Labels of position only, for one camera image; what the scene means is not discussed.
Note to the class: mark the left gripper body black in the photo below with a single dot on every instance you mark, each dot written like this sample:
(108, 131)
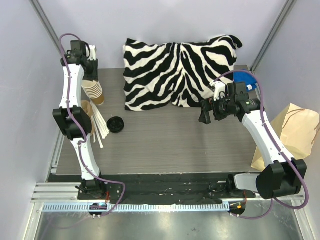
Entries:
(92, 69)

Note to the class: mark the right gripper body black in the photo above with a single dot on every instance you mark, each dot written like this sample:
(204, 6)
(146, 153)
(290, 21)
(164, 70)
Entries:
(215, 109)

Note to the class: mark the black plastic cup lid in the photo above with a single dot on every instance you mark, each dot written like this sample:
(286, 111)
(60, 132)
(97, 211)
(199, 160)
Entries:
(115, 124)

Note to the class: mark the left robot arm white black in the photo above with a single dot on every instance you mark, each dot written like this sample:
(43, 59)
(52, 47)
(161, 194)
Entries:
(74, 118)

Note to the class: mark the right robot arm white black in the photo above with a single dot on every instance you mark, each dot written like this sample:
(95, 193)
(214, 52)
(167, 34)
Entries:
(283, 174)

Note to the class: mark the stack of brown paper cups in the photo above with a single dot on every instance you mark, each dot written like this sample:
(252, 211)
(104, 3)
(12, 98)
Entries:
(94, 91)

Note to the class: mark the brown cardboard cup carrier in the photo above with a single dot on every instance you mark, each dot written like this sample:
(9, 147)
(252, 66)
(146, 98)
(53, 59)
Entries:
(88, 109)

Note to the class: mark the blue cloth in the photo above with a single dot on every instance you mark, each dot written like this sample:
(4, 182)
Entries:
(244, 76)

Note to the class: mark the white wrapped straws bundle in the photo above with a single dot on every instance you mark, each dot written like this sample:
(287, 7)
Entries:
(101, 129)

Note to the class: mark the zebra print pillow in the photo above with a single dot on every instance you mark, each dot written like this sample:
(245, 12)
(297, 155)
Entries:
(176, 73)

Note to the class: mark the brown paper bag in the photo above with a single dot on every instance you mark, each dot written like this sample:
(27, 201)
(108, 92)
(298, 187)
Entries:
(297, 128)

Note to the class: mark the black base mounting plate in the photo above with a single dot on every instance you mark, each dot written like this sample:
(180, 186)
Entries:
(161, 189)

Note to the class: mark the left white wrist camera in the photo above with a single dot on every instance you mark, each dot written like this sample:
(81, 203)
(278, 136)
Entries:
(91, 51)

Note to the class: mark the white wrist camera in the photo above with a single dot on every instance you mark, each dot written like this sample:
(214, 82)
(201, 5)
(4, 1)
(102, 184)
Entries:
(219, 90)
(91, 51)

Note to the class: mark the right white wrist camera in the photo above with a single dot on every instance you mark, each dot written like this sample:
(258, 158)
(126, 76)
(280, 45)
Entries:
(219, 90)

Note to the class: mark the left aluminium frame post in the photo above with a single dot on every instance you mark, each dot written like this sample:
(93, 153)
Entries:
(36, 5)

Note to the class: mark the aluminium frame post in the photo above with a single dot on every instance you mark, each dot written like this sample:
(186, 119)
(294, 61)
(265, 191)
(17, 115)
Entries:
(280, 20)
(36, 5)

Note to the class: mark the right aluminium frame post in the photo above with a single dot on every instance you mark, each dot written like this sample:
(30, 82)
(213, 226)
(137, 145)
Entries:
(280, 20)

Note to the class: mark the white slotted cable duct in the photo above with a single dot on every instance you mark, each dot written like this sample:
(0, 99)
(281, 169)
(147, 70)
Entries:
(97, 207)

